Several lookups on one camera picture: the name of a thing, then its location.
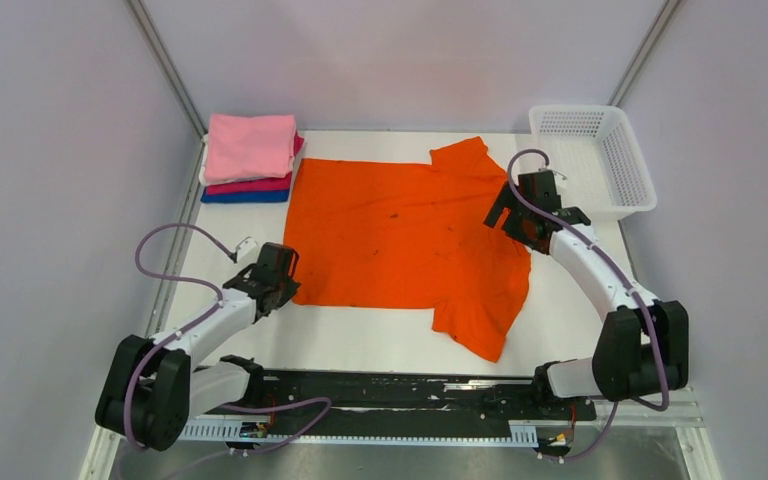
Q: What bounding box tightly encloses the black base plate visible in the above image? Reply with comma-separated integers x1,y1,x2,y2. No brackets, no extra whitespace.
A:
238,370,597,442

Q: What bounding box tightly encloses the magenta folded t-shirt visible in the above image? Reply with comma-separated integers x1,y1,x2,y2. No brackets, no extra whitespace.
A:
200,128,304,194

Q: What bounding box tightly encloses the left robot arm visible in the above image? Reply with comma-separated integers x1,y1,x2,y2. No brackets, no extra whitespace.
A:
94,242,300,451

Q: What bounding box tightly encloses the left aluminium frame post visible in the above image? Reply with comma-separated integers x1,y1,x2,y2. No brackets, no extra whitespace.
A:
124,0,207,137

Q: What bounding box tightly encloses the pink folded t-shirt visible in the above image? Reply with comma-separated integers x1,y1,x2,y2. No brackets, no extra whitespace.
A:
201,114,297,186

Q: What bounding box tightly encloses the blue folded t-shirt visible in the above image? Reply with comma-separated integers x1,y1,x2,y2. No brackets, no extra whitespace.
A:
200,189,291,204

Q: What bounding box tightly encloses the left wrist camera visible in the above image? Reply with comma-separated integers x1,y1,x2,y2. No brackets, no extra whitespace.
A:
233,236,259,265

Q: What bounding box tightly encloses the white plastic basket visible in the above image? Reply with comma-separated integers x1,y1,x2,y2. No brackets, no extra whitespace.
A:
529,105,658,221

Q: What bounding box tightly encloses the white slotted cable duct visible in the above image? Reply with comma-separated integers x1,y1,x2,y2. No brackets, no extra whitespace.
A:
181,418,539,446

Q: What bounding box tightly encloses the orange t-shirt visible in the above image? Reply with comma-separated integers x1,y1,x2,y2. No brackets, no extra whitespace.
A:
283,137,531,362

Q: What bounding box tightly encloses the right aluminium frame post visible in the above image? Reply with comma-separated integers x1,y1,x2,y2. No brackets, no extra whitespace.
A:
608,0,684,108

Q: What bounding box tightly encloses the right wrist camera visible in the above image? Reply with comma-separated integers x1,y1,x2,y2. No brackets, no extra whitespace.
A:
552,170,568,183

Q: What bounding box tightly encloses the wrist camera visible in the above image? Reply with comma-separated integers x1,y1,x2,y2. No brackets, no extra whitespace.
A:
552,170,568,183
233,236,259,265

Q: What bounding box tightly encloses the aluminium frame post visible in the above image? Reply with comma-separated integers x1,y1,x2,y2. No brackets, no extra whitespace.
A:
124,0,207,137
608,0,684,108

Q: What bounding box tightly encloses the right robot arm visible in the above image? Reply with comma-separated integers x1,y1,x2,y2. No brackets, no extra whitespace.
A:
484,170,689,418

